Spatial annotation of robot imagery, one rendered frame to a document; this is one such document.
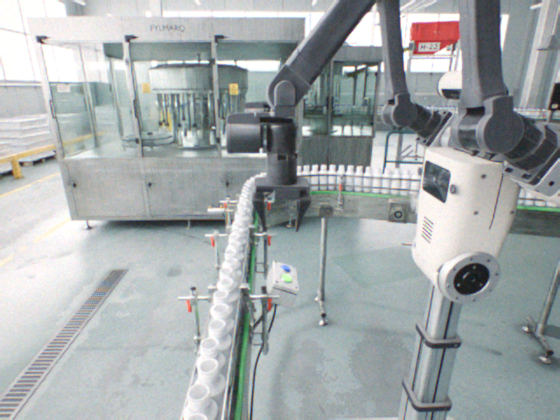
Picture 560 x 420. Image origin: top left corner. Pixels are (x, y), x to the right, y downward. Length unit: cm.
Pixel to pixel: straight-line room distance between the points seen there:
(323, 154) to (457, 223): 514
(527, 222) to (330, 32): 209
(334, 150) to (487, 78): 535
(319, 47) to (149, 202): 388
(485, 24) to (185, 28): 352
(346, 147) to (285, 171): 545
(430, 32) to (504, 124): 668
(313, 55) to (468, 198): 51
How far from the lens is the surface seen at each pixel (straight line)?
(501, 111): 71
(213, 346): 78
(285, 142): 59
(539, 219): 254
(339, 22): 63
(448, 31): 740
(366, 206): 236
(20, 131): 952
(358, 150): 610
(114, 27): 424
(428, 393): 133
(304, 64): 60
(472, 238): 97
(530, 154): 77
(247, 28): 395
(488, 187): 93
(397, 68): 114
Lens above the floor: 166
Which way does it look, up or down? 20 degrees down
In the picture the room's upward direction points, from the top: straight up
